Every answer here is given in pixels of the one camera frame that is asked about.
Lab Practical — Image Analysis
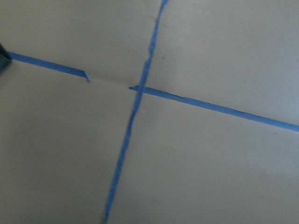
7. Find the black mouse pad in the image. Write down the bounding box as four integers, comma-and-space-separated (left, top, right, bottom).
0, 45, 12, 73

